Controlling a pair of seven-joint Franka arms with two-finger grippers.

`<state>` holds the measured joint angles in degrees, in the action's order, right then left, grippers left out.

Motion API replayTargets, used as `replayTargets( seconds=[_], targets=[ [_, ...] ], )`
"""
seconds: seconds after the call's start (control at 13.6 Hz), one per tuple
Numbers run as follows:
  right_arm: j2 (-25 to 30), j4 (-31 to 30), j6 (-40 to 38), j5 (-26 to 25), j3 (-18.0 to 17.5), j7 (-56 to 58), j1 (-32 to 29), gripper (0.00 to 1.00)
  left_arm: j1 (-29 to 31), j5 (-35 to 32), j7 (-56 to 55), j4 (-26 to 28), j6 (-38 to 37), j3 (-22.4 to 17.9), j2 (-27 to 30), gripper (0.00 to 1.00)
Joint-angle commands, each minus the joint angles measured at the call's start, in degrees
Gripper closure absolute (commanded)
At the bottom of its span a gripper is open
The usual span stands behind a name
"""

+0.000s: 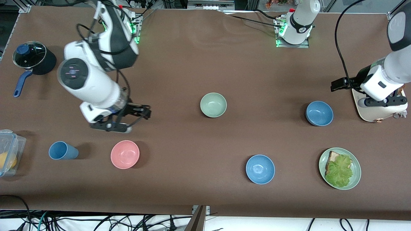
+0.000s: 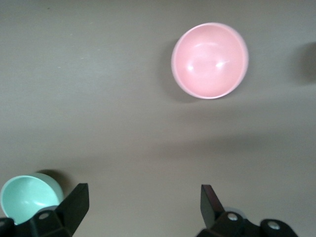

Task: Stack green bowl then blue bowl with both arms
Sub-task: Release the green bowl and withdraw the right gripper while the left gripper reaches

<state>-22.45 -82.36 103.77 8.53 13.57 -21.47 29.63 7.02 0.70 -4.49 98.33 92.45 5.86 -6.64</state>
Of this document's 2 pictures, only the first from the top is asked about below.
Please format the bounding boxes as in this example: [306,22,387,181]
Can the blue bowl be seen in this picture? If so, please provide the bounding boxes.
[305,101,334,126]
[246,155,275,185]

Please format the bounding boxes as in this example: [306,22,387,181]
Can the green bowl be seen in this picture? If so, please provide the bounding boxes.
[200,92,227,118]

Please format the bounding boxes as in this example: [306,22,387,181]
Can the pink bowl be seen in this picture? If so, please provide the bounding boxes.
[110,140,140,169]

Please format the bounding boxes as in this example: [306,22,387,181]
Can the white toaster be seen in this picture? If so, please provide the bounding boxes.
[352,88,409,123]

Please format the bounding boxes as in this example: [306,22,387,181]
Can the blue ribbed cup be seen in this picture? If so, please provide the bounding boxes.
[48,141,79,160]

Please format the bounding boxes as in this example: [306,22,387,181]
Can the brown table cloth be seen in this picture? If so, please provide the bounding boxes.
[0,6,411,221]

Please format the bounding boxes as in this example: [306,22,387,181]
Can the bread slice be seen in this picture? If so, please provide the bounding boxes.
[325,151,353,175]

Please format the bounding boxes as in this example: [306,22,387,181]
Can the clear plastic food container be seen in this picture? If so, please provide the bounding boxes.
[0,129,27,177]

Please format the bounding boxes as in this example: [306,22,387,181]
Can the glass lid blue knob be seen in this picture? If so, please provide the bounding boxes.
[12,41,47,68]

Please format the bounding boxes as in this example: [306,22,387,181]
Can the green lettuce leaf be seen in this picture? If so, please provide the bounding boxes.
[325,155,354,188]

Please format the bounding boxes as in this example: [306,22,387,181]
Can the green plate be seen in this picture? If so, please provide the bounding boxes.
[319,148,362,190]

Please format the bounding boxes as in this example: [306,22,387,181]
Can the yellow fruit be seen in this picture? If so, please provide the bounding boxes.
[0,152,17,170]

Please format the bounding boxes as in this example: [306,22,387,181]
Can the orange leafy decoration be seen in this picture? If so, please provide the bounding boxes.
[265,0,289,9]

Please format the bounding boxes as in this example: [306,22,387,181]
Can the table support beam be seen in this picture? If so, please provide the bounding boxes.
[185,205,211,231]

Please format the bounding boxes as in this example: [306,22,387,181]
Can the white power strip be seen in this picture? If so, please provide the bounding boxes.
[188,0,235,11]

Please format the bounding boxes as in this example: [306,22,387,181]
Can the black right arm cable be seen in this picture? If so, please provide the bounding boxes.
[76,6,130,100]

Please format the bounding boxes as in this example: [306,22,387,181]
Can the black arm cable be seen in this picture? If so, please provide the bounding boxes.
[335,0,368,81]
[76,6,130,100]

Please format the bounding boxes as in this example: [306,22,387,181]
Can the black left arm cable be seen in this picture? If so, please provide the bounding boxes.
[335,0,368,81]

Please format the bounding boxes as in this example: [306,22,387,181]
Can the black pot blue handle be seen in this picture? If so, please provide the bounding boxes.
[12,41,57,98]

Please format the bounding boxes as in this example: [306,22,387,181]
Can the black table cable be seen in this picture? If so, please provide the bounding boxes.
[218,10,283,28]

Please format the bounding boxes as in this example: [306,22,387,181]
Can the black floor cable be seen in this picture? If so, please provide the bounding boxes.
[0,194,32,231]

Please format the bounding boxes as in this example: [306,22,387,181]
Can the teal cable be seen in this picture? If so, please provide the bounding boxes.
[38,211,49,231]

